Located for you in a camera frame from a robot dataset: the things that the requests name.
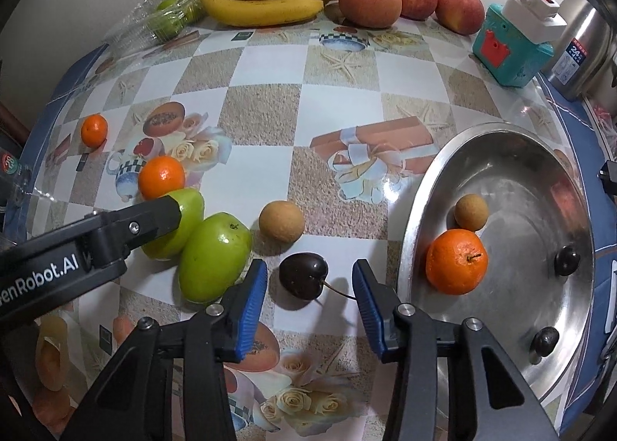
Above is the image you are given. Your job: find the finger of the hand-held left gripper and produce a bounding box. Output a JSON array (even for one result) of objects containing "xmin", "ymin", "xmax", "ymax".
[{"xmin": 91, "ymin": 195, "xmax": 181, "ymax": 271}]

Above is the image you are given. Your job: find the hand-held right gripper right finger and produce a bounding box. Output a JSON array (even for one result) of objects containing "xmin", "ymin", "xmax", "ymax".
[{"xmin": 352, "ymin": 259, "xmax": 560, "ymax": 441}]

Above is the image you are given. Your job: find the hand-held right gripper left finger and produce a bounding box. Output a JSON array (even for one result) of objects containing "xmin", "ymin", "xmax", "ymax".
[{"xmin": 62, "ymin": 259, "xmax": 269, "ymax": 441}]

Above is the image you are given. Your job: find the green jujube fruit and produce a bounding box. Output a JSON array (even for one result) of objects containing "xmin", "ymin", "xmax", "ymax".
[
  {"xmin": 140, "ymin": 188, "xmax": 206, "ymax": 261},
  {"xmin": 178, "ymin": 212, "xmax": 253, "ymax": 304}
]

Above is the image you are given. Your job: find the dark cherry with stem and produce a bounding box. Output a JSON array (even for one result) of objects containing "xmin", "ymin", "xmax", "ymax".
[{"xmin": 279, "ymin": 252, "xmax": 357, "ymax": 299}]

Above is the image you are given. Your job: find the large orange mandarin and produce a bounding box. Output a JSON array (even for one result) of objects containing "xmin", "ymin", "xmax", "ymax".
[{"xmin": 425, "ymin": 229, "xmax": 489, "ymax": 296}]

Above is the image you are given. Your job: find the small orange mandarin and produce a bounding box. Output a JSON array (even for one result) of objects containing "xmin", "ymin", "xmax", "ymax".
[{"xmin": 80, "ymin": 114, "xmax": 109, "ymax": 147}]

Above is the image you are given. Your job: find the brown longan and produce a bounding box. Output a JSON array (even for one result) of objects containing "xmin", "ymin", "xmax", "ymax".
[
  {"xmin": 259, "ymin": 200, "xmax": 306, "ymax": 244},
  {"xmin": 454, "ymin": 194, "xmax": 489, "ymax": 232}
]

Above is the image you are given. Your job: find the stainless steel basin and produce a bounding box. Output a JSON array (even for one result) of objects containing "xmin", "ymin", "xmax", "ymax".
[{"xmin": 396, "ymin": 123, "xmax": 596, "ymax": 410}]

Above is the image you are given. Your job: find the medium orange mandarin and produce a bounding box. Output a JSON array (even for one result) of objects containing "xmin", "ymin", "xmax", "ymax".
[{"xmin": 138, "ymin": 156, "xmax": 186, "ymax": 201}]

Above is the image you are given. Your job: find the glass mug with red logo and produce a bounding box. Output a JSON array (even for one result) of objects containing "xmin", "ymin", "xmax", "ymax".
[{"xmin": 0, "ymin": 147, "xmax": 34, "ymax": 210}]

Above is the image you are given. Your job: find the brown wooden board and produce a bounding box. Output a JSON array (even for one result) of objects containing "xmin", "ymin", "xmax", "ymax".
[{"xmin": 0, "ymin": 98, "xmax": 30, "ymax": 145}]

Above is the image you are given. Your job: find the clear plastic clamshell box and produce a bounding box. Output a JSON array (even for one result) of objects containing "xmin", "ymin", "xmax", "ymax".
[{"xmin": 103, "ymin": 0, "xmax": 210, "ymax": 58}]

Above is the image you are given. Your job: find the printed checkered tablecloth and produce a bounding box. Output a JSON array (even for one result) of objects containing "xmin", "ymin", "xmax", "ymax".
[{"xmin": 0, "ymin": 12, "xmax": 617, "ymax": 441}]

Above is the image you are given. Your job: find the small black object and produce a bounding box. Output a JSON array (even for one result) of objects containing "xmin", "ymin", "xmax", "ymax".
[{"xmin": 598, "ymin": 159, "xmax": 617, "ymax": 203}]

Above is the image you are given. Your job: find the teal toy box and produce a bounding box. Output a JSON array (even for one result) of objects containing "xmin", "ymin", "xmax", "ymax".
[{"xmin": 471, "ymin": 3, "xmax": 555, "ymax": 87}]

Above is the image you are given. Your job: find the pink packet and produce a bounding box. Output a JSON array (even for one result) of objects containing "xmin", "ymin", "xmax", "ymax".
[{"xmin": 590, "ymin": 101, "xmax": 617, "ymax": 143}]

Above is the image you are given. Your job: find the stainless steel kettle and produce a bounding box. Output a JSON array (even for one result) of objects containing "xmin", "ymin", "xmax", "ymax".
[{"xmin": 540, "ymin": 0, "xmax": 617, "ymax": 101}]

